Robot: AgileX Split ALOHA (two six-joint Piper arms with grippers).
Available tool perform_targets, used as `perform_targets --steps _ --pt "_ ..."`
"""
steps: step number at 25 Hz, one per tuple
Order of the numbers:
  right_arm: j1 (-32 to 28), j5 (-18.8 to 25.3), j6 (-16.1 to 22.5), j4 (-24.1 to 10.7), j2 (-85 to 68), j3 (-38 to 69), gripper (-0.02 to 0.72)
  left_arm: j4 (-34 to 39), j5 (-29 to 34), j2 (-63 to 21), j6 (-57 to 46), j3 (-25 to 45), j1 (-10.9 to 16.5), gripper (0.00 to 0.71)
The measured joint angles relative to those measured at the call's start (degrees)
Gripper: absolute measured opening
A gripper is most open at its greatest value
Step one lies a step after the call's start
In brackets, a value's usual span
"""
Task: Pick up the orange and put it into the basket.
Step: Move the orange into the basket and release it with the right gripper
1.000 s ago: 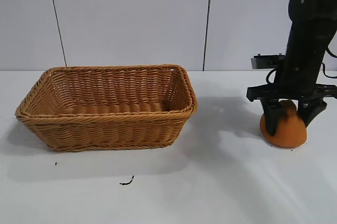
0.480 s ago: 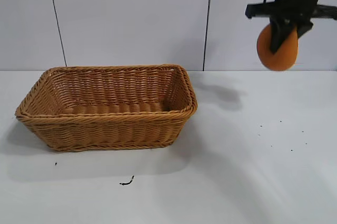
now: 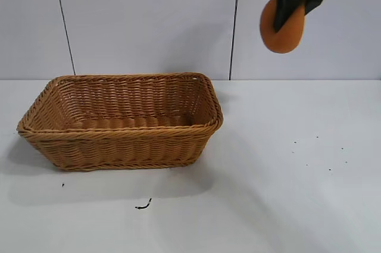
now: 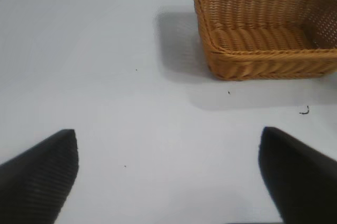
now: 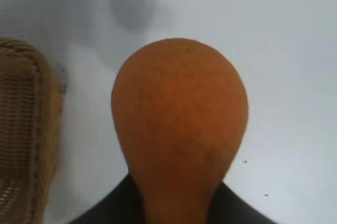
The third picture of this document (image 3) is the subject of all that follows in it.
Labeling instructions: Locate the brown wicker basket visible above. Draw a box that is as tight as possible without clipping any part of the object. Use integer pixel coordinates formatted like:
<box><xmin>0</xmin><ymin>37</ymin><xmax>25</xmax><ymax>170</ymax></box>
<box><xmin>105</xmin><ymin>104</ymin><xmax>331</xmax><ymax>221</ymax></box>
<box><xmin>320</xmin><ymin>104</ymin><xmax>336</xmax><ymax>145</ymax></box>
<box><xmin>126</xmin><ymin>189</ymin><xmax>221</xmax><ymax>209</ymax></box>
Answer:
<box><xmin>16</xmin><ymin>71</ymin><xmax>224</xmax><ymax>172</ymax></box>

